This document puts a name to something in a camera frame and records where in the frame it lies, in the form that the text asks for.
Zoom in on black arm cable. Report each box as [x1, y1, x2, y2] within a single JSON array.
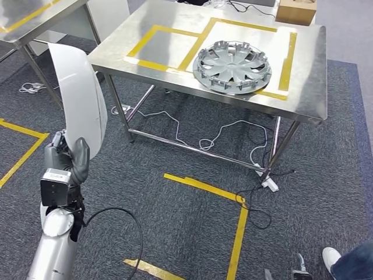
[[83, 208, 144, 280]]

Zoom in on clear white cable bundle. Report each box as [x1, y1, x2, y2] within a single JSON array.
[[203, 0, 228, 9]]

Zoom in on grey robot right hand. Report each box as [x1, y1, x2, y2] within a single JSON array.
[[264, 253, 307, 280]]

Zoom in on black desk cable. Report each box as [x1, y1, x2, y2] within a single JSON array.
[[227, 0, 276, 18]]

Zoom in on brown cardboard box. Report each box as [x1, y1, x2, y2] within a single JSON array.
[[275, 0, 317, 27]]

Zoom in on white power strip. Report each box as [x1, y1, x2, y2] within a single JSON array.
[[255, 164, 280, 193]]

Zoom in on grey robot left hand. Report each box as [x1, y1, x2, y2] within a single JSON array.
[[44, 130, 90, 186]]

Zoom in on steel workbench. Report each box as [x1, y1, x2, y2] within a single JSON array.
[[87, 0, 328, 183]]

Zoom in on grey plastic hubcap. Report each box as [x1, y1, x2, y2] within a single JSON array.
[[193, 40, 272, 95]]

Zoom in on yellow floor tape marking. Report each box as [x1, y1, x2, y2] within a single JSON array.
[[0, 118, 50, 190], [123, 173, 249, 280]]

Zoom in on steel side bench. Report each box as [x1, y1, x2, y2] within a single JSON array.
[[0, 0, 101, 111]]

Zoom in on large yellow tape rectangle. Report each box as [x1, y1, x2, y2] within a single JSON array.
[[178, 17, 298, 102]]

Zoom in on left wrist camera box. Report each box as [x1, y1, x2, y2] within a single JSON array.
[[40, 168, 72, 208]]

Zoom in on yellow tape strip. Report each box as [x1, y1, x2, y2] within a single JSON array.
[[0, 0, 60, 34]]

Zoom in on white curved panel part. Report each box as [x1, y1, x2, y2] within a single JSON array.
[[48, 42, 109, 161]]

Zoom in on small yellow tape rectangle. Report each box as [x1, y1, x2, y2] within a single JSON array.
[[127, 24, 204, 72]]

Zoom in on white power cord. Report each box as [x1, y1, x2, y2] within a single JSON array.
[[111, 104, 268, 167]]

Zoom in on person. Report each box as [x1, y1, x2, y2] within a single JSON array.
[[322, 241, 373, 280]]

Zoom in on black floor cable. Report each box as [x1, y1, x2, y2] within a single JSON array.
[[235, 131, 296, 229]]

